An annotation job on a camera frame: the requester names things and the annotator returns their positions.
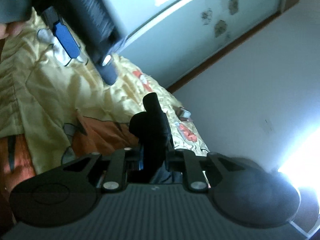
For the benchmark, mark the white wardrobe with flowers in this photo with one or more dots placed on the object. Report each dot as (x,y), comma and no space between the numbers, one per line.
(167,39)

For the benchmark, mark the operator left hand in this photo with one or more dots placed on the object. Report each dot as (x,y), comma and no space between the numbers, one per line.
(10,29)

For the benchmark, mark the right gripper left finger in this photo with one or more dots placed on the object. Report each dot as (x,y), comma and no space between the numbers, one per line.
(121,162)

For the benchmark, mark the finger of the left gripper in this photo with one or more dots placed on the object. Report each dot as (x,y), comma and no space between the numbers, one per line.
(107,70)
(61,32)

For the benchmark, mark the yellow floral bed sheet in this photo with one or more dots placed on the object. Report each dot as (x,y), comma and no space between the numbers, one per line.
(53,110)

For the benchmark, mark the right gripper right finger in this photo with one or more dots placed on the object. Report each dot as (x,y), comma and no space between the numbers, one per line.
(186,162)

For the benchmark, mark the small box on bed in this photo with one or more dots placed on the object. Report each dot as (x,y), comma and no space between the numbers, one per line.
(183,114)

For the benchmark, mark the black pants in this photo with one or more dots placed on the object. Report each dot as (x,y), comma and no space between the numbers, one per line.
(152,129)

